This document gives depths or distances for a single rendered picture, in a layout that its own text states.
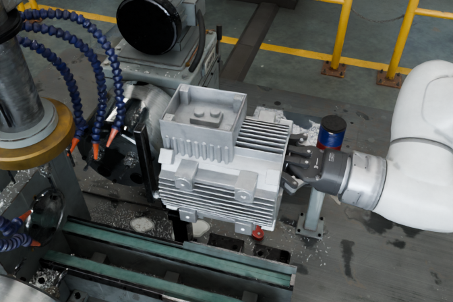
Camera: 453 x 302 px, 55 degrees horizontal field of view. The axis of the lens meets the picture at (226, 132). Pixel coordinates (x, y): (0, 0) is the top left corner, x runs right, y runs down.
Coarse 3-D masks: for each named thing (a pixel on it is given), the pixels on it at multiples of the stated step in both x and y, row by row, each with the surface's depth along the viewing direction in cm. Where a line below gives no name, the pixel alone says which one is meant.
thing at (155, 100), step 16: (112, 96) 118; (128, 96) 116; (144, 96) 117; (160, 96) 120; (112, 112) 112; (128, 112) 112; (144, 112) 114; (160, 112) 118; (128, 128) 109; (80, 144) 118; (112, 144) 114; (128, 144) 112; (160, 144) 114; (96, 160) 116; (112, 160) 118; (128, 160) 112; (112, 176) 123; (128, 176) 121
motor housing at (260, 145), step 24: (240, 144) 70; (264, 144) 70; (168, 168) 73; (216, 168) 71; (240, 168) 70; (264, 168) 69; (168, 192) 73; (192, 192) 72; (216, 192) 71; (264, 192) 69; (216, 216) 75; (240, 216) 72; (264, 216) 70
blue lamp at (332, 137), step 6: (324, 132) 101; (342, 132) 100; (318, 138) 104; (324, 138) 101; (330, 138) 101; (336, 138) 101; (342, 138) 102; (324, 144) 103; (330, 144) 102; (336, 144) 102
